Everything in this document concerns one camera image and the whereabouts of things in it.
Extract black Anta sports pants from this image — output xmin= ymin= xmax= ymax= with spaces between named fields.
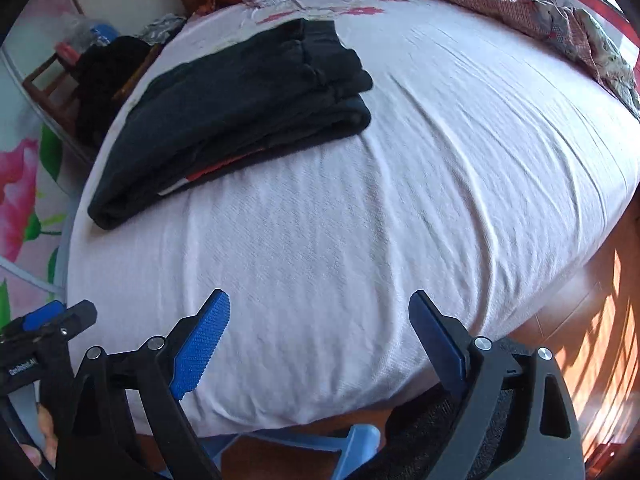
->
xmin=88 ymin=18 xmax=373 ymax=230

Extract person's left hand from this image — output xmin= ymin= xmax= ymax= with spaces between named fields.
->
xmin=22 ymin=404 xmax=59 ymax=468

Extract blue plastic stool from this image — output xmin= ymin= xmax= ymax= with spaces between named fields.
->
xmin=202 ymin=424 xmax=382 ymax=479

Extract floral wardrobe door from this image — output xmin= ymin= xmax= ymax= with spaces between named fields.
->
xmin=0 ymin=0 xmax=87 ymax=331

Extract white floral bed sheet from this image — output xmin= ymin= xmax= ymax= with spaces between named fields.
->
xmin=67 ymin=0 xmax=639 ymax=437

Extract wooden chair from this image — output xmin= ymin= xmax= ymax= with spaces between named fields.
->
xmin=22 ymin=46 xmax=162 ymax=158

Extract black clothes pile on chair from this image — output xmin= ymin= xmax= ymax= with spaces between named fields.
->
xmin=73 ymin=36 xmax=151 ymax=151

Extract clear plastic bag with items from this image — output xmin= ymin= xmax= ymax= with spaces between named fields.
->
xmin=54 ymin=14 xmax=119 ymax=63

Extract grey patterned cloth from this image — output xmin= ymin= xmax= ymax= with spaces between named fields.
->
xmin=136 ymin=13 xmax=186 ymax=46

